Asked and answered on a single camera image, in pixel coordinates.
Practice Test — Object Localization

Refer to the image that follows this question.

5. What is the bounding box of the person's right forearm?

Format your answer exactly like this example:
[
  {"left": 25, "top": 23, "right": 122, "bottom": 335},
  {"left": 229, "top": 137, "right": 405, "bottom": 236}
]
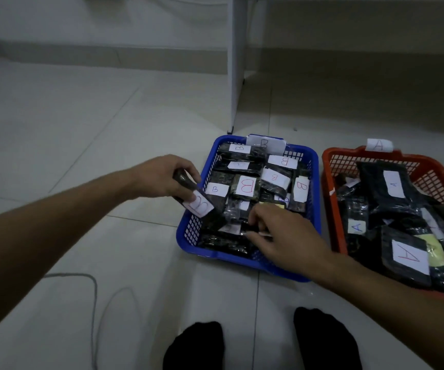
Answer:
[{"left": 318, "top": 254, "right": 444, "bottom": 370}]

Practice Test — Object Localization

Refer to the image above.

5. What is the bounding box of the person's left hand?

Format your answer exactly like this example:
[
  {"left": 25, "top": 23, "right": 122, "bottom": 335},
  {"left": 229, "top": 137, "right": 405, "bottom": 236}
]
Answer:
[{"left": 127, "top": 154, "right": 203, "bottom": 203}]

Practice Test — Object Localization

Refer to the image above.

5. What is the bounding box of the large white paper tag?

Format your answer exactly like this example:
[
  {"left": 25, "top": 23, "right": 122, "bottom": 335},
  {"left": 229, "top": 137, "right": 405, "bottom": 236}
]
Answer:
[{"left": 246, "top": 134, "right": 287, "bottom": 155}]

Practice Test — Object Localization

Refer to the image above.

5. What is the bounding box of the small white paper tag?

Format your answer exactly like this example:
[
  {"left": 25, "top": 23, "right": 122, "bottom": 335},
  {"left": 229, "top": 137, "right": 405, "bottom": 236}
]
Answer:
[{"left": 365, "top": 138, "right": 394, "bottom": 153}]

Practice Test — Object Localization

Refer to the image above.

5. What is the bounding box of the person's right hand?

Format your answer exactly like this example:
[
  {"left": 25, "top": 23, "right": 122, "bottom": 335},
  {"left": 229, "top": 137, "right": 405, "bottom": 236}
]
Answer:
[{"left": 243, "top": 203, "right": 336, "bottom": 284}]

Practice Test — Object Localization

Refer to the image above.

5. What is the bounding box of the person's left forearm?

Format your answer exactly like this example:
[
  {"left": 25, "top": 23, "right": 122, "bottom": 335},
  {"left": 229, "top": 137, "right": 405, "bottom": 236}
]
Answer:
[{"left": 0, "top": 171, "right": 138, "bottom": 345}]

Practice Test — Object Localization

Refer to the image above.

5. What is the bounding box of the blue plastic basket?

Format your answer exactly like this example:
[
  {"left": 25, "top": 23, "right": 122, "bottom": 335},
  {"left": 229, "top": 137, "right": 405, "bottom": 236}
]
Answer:
[{"left": 175, "top": 134, "right": 322, "bottom": 284}]

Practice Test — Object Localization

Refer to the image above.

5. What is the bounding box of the red plastic basket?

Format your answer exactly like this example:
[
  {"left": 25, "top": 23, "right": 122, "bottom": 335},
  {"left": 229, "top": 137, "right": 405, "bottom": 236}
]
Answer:
[{"left": 321, "top": 146, "right": 444, "bottom": 305}]

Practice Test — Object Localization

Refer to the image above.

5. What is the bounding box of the white desk side panel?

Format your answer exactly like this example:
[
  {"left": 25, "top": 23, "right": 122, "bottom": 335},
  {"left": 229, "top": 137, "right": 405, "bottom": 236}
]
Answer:
[{"left": 226, "top": 0, "right": 273, "bottom": 135}]

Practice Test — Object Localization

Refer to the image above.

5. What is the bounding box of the person's black trouser leg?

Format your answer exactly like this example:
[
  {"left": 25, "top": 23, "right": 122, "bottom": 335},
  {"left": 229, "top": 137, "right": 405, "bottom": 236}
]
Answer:
[
  {"left": 293, "top": 307, "right": 363, "bottom": 370},
  {"left": 163, "top": 321, "right": 225, "bottom": 370}
]

